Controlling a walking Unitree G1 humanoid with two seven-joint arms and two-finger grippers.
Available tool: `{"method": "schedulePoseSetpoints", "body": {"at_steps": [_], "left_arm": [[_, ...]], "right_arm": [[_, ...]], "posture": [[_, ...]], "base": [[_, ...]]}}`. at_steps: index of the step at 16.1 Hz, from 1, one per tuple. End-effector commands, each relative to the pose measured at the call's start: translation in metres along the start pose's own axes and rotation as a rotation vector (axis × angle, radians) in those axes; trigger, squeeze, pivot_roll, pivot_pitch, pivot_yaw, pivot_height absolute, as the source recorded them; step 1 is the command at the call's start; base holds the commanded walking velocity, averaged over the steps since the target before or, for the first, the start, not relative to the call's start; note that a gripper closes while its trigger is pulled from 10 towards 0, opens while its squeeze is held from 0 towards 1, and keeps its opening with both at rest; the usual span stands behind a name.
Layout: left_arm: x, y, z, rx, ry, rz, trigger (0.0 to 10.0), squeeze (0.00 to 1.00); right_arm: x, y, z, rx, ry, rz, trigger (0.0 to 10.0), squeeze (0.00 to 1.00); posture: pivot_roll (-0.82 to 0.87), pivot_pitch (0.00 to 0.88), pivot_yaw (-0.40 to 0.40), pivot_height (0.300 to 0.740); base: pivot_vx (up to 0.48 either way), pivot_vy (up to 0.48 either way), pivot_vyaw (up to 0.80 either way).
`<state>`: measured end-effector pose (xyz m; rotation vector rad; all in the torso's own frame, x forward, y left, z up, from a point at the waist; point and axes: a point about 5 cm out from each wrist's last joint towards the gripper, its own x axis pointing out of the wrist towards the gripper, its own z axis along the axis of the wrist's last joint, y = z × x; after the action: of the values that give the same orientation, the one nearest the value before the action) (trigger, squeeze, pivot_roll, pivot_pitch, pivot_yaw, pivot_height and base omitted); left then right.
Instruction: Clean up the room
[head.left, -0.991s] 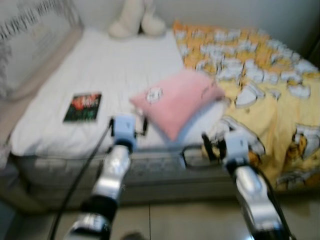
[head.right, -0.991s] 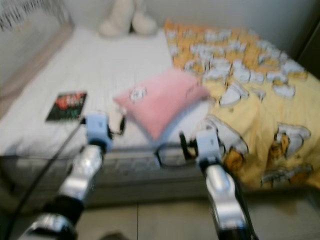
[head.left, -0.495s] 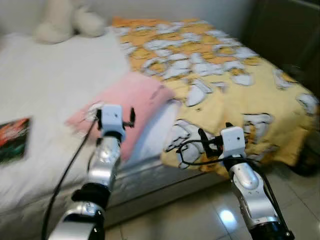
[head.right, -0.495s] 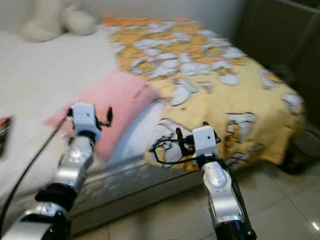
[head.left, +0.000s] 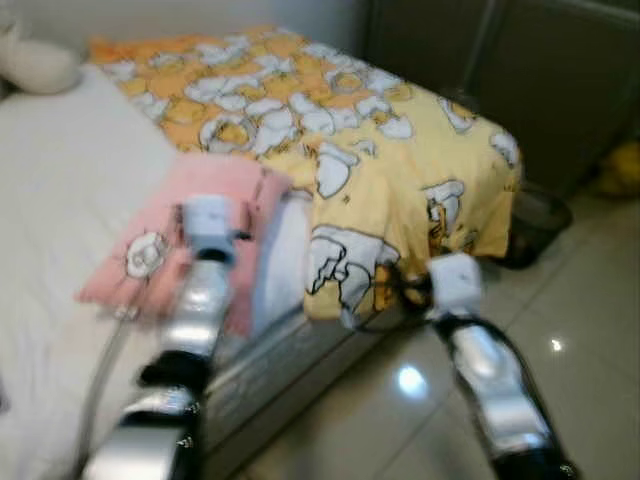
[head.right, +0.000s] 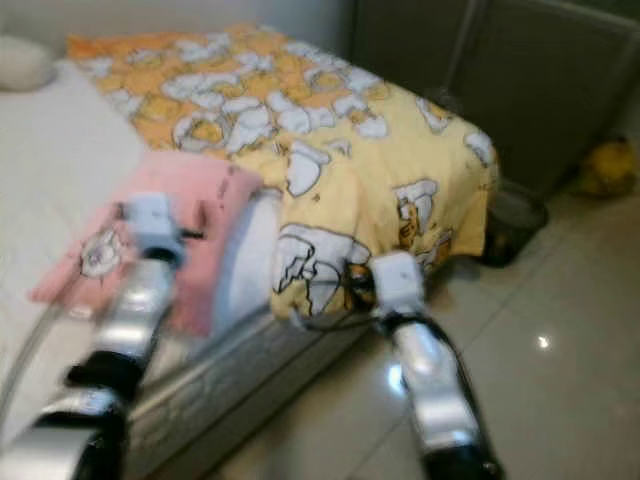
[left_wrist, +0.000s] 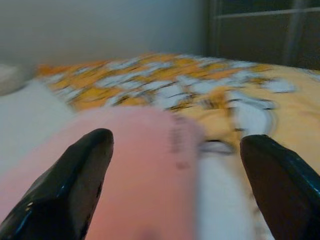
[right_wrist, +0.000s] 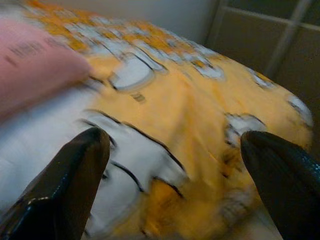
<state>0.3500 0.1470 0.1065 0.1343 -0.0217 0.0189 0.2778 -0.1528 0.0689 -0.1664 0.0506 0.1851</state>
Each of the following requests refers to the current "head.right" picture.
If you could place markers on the grey quilted mattress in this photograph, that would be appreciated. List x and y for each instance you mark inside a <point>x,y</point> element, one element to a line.
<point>230,390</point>

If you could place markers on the pink pillow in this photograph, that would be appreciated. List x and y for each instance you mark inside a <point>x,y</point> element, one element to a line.
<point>190,180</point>

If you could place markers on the yellow plush toy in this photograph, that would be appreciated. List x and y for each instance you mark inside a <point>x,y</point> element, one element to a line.
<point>610,165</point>

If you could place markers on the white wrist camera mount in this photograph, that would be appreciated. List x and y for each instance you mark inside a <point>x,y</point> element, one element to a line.
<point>397,280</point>
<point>153,222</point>

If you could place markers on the black mesh waste basket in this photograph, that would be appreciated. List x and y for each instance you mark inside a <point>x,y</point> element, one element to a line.
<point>515,225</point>

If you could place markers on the yellow cartoon print quilt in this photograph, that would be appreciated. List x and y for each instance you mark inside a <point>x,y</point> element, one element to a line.
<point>260,90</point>

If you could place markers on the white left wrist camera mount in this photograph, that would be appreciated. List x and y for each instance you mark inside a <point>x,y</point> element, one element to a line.
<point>153,222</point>

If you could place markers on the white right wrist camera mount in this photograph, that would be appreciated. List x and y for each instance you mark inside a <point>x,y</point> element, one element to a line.
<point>397,280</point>

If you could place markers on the dark wardrobe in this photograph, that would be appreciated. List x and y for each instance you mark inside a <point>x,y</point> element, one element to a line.
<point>510,80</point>

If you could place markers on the beige plush toy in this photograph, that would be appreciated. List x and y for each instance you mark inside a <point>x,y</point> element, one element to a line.
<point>22,62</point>

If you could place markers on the white mattress pad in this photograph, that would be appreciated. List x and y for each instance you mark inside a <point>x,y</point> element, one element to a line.
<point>60,180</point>

